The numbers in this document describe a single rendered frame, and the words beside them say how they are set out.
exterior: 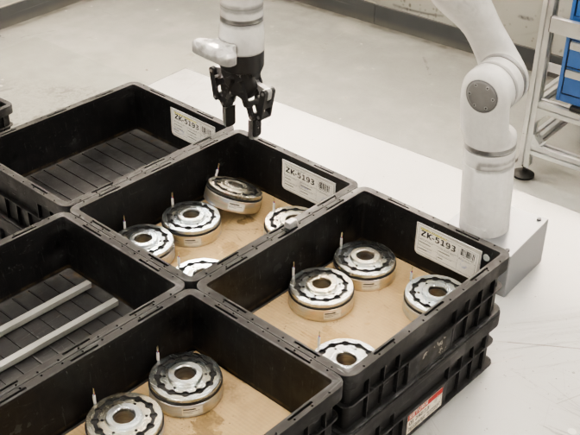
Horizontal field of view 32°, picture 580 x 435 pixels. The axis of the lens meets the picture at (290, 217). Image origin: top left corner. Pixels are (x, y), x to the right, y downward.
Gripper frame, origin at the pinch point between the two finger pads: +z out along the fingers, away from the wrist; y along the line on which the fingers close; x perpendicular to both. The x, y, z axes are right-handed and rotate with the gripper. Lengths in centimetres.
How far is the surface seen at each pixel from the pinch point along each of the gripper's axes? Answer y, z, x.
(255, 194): -2.1, 14.0, -1.4
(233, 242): -6.0, 17.9, 7.8
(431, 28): 139, 99, -253
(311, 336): -32.9, 17.4, 17.0
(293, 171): -4.9, 10.7, -8.0
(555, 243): -37, 31, -50
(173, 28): 232, 106, -178
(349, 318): -34.2, 17.4, 9.4
